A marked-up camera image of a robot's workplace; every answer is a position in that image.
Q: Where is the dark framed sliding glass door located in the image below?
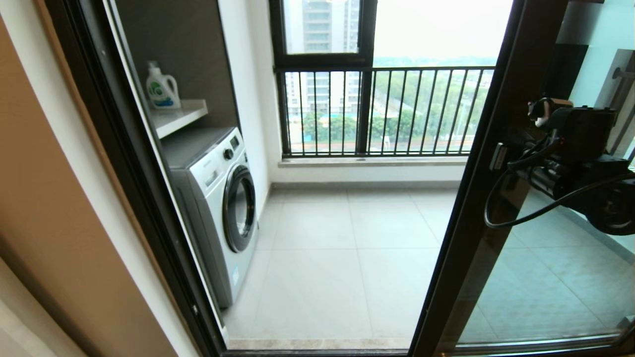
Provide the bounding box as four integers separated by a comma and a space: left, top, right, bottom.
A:
409, 0, 635, 357

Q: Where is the stone window sill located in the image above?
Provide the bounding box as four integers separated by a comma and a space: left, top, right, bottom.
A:
278, 156, 469, 169

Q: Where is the stone door threshold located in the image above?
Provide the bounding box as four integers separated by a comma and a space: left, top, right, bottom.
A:
226, 338, 415, 351

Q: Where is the silver front-load washing machine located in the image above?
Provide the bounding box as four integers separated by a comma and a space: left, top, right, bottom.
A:
160, 127, 259, 309

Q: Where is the white cabinet shelf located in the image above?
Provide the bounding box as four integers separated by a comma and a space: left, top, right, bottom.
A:
149, 99, 209, 139

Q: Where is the built-in laundry cabinet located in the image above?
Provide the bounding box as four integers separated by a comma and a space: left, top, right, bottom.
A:
102, 0, 241, 345

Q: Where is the white laundry detergent bottle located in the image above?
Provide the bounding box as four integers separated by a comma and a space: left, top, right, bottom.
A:
145, 61, 182, 110

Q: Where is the beige curtain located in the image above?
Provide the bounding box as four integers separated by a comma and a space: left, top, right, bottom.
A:
0, 258, 87, 357

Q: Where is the black right camera cable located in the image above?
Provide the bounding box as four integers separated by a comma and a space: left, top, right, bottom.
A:
484, 136, 635, 230

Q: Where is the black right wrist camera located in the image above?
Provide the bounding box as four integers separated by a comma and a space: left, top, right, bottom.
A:
546, 107, 617, 164

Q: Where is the white right camera plug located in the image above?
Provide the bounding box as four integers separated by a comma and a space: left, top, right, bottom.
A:
527, 98, 573, 128

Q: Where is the dark window frame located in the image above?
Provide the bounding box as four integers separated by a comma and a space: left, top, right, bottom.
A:
268, 0, 378, 157

